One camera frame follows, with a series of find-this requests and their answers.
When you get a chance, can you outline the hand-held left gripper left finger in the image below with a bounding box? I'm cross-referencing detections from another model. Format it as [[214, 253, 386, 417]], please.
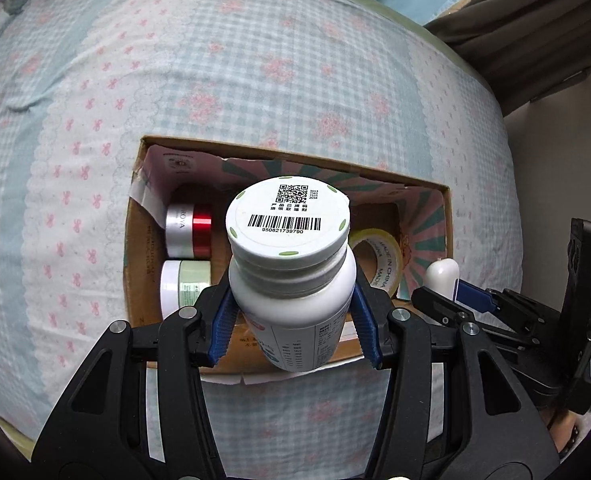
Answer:
[[30, 282, 236, 480]]

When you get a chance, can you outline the person's right hand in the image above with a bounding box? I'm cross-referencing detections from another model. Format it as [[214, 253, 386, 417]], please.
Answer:
[[548, 406, 591, 457]]

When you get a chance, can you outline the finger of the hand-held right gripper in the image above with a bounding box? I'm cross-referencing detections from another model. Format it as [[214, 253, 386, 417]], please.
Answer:
[[453, 280, 565, 341], [410, 286, 486, 333]]

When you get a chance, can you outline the green jar with white lid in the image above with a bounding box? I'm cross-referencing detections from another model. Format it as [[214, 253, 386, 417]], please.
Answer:
[[160, 259, 212, 322]]

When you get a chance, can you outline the yellowish tape roll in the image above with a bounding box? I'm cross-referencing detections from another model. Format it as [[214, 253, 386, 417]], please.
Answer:
[[348, 227, 405, 299]]

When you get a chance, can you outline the large white pill bottle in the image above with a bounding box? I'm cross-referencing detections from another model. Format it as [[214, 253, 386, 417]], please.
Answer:
[[224, 176, 359, 373]]

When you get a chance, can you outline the cardboard box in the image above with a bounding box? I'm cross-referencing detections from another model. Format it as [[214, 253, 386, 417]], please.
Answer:
[[123, 134, 451, 387]]

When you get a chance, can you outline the brown right curtain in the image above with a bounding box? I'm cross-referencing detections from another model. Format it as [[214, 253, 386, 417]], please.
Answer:
[[423, 0, 591, 117]]

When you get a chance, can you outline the small white bottle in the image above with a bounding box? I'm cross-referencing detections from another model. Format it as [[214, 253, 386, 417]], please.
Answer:
[[425, 257, 460, 303]]

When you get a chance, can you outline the green mattress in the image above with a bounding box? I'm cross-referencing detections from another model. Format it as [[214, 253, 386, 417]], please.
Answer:
[[40, 0, 507, 117]]

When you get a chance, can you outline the silver and red jar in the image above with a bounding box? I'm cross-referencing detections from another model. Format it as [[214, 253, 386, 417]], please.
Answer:
[[164, 202, 213, 257]]

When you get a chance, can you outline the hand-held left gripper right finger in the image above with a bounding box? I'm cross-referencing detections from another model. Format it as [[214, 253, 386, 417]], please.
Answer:
[[350, 282, 561, 480]]

